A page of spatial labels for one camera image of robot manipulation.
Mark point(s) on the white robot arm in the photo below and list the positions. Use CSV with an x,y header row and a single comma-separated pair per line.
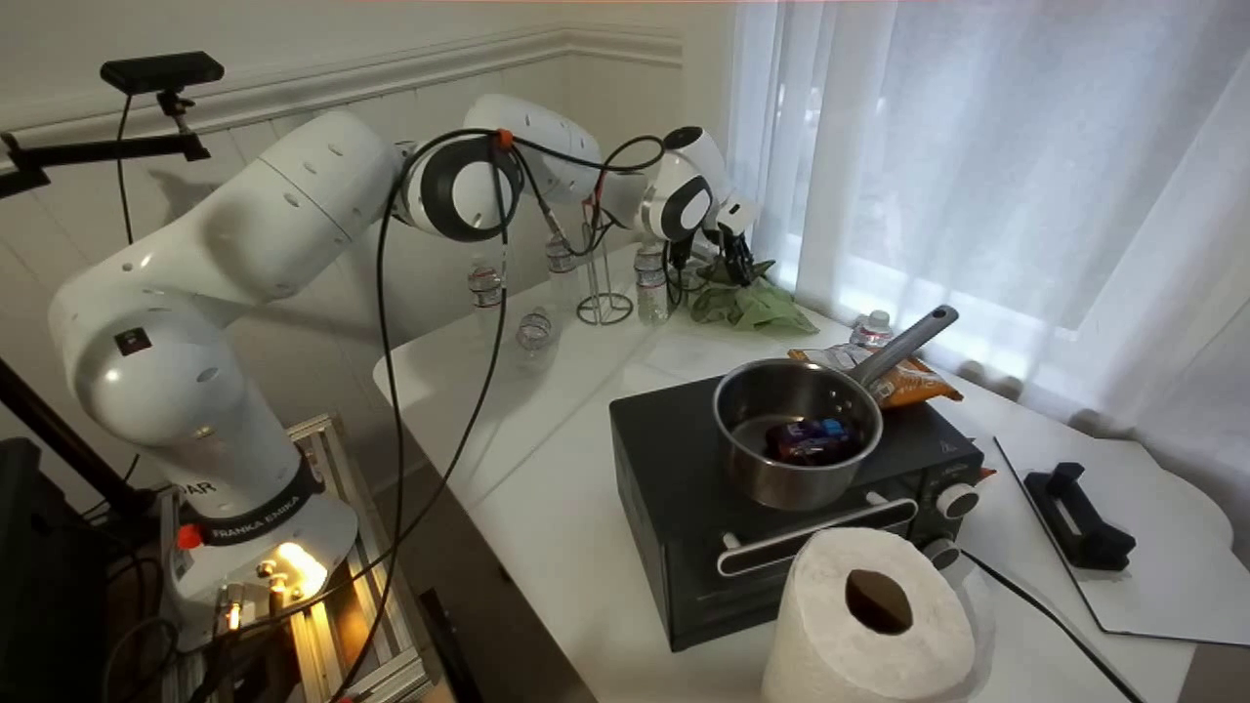
x,y
140,334

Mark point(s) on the steel saucepan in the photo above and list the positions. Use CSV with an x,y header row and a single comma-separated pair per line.
x,y
799,432

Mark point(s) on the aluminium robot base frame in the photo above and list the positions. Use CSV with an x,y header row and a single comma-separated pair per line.
x,y
354,630

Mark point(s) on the water bottle front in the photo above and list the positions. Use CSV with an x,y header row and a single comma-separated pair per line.
x,y
535,342

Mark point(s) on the water bottle near window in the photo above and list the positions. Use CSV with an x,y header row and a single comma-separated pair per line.
x,y
867,334

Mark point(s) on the water bottle left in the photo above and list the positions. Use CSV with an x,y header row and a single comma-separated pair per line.
x,y
487,281

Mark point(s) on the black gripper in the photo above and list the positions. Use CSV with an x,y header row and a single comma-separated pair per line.
x,y
733,257

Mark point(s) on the white sheer curtain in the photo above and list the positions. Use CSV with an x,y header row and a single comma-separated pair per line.
x,y
1069,174

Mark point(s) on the metal paper towel holder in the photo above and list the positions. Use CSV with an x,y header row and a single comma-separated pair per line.
x,y
604,299

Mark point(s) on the black camera on stand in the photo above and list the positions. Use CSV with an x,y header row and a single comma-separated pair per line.
x,y
165,80

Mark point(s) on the white paper towel roll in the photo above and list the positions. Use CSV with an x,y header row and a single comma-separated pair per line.
x,y
867,619

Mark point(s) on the orange snack packet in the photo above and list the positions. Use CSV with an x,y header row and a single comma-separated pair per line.
x,y
907,384

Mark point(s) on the black phone holder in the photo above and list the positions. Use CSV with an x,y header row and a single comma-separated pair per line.
x,y
1071,522

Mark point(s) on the green cloth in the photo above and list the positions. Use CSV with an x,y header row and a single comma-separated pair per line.
x,y
754,307

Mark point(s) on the water bottle behind holder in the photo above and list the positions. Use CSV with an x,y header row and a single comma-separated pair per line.
x,y
648,281

